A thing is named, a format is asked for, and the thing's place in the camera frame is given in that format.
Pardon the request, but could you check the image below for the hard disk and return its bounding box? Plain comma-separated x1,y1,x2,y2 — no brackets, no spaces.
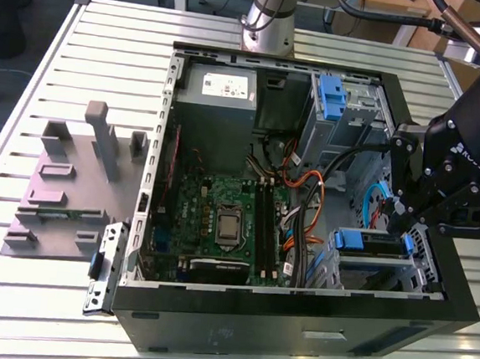
305,223,416,295

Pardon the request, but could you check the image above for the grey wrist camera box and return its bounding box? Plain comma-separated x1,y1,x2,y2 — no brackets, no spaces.
443,23,480,67

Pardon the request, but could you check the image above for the black RAM slot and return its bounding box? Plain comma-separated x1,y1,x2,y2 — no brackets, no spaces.
259,177,290,280
249,177,278,280

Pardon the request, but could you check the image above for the grey power supply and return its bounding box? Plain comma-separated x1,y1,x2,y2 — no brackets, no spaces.
168,61,261,177

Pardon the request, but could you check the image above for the silver CPU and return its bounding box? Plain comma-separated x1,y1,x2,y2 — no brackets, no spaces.
216,210,243,240

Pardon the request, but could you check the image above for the black cable bundle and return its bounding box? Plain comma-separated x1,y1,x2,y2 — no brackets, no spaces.
289,136,391,293

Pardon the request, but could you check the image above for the black graphics card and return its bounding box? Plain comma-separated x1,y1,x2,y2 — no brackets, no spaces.
176,253,253,289

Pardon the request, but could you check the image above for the metal optical drive cage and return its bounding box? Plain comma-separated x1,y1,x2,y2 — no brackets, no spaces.
295,69,401,172

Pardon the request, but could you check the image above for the green motherboard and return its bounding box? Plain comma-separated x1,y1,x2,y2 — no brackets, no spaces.
137,167,304,293

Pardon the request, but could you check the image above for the wooden desk white frame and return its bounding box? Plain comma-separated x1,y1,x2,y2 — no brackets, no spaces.
152,0,433,49

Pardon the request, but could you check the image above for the orange wire bundle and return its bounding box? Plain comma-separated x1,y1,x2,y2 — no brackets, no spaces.
275,136,333,254

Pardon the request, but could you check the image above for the black camera cable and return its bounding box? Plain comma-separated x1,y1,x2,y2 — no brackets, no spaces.
328,0,455,36

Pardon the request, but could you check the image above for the grey parts rack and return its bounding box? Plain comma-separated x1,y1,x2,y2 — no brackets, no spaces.
0,94,155,269

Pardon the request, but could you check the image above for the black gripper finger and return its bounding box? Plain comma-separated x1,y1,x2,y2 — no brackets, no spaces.
411,173,480,243
380,121,430,237

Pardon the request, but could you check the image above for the wooden cabinet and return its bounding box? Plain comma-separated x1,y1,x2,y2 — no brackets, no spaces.
408,0,480,63

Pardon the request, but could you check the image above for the thick black gripper cable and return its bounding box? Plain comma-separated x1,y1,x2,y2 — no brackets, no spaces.
418,0,480,63

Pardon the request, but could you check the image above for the black PC case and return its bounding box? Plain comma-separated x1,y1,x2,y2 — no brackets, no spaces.
107,38,480,359

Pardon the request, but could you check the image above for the black power connector wire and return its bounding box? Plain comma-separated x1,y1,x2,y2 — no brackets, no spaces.
369,197,395,231

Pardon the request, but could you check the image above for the metal expansion slot bracket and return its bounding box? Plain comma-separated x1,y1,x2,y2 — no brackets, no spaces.
81,218,131,318

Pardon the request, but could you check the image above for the blue data wire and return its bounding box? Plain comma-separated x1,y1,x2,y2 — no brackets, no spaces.
361,178,396,231

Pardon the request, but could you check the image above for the metal disk bay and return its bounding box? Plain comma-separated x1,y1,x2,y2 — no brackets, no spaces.
306,225,448,299

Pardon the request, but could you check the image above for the thin red wire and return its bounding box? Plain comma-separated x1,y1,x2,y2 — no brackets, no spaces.
156,121,183,215

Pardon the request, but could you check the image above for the CPU socket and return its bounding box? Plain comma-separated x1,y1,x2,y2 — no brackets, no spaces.
210,202,250,253

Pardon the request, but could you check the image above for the blue plastic drive latch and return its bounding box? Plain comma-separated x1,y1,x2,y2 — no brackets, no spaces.
317,74,350,122

